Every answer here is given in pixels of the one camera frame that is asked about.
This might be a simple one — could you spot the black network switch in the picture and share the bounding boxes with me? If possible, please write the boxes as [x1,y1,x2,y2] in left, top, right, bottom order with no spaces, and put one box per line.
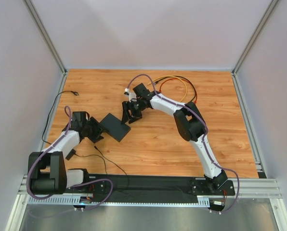
[100,113,131,142]

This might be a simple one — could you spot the black power adapter cable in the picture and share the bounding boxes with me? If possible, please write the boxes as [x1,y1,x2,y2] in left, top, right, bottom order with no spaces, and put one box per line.
[65,144,130,191]

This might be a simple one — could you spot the black ethernet cable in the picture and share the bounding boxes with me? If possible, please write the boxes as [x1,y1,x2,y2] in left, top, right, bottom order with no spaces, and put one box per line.
[152,75,198,104]

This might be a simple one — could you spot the red ethernet cable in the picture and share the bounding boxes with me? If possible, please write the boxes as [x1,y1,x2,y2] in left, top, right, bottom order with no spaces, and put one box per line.
[158,79,198,104]

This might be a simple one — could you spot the yellow ethernet cable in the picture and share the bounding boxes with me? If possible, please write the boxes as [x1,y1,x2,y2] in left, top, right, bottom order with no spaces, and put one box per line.
[146,75,188,103]

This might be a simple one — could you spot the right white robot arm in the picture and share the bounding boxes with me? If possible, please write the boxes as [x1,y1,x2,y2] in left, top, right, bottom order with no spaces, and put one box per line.
[121,83,228,190]

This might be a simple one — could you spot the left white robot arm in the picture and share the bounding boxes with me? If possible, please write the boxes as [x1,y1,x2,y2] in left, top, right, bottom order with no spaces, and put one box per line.
[26,112,108,200]

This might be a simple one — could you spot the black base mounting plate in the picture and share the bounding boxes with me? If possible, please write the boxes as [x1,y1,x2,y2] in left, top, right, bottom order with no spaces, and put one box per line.
[65,174,235,203]

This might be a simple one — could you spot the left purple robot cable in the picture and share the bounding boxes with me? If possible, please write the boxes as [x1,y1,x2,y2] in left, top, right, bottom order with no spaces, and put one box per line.
[26,105,114,212]

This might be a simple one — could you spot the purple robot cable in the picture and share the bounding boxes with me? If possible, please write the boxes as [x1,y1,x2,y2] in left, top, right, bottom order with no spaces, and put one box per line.
[124,74,240,215]
[26,105,114,212]

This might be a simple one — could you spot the black wall cable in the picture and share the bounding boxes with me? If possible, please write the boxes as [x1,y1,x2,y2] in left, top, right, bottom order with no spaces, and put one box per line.
[41,90,79,145]

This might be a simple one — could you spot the grey slotted cable duct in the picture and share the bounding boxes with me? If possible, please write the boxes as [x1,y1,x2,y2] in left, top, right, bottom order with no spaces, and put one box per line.
[27,195,210,208]

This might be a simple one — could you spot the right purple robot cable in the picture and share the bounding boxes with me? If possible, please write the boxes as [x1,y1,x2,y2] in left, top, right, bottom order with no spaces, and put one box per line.
[124,74,240,215]

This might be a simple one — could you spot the left aluminium frame post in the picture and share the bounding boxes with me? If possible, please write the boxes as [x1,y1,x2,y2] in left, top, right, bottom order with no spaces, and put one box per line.
[23,0,67,74]

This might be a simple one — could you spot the aluminium frame post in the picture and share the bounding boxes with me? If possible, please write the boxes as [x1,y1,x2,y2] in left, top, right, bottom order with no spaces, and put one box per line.
[232,0,280,75]
[23,0,67,74]

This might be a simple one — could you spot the front aluminium frame rail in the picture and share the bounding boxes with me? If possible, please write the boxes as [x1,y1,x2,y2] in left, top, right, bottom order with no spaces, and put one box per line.
[17,175,282,199]

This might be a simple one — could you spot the right aluminium frame post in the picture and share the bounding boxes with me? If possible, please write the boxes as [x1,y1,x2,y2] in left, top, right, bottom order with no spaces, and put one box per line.
[232,0,280,75]

